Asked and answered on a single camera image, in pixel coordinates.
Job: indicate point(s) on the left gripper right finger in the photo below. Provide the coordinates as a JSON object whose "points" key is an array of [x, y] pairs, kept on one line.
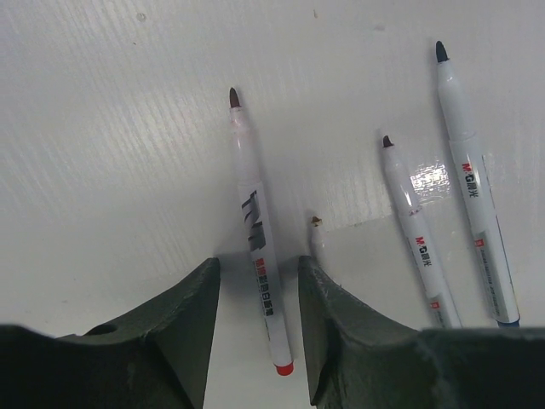
{"points": [[358, 358]]}

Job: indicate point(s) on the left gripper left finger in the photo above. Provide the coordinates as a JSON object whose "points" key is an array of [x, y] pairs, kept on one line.
{"points": [[155, 356]]}

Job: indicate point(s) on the red-end white pen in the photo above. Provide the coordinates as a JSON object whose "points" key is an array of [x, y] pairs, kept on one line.
{"points": [[259, 236]]}

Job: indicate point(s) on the yellow-end white pen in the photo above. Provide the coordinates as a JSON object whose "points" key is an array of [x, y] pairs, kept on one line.
{"points": [[318, 242]]}

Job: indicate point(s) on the magenta-end white pen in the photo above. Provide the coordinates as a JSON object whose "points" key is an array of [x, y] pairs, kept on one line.
{"points": [[418, 237]]}

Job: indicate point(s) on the blue-end white pen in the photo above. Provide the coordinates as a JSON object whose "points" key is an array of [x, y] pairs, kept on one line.
{"points": [[471, 173]]}

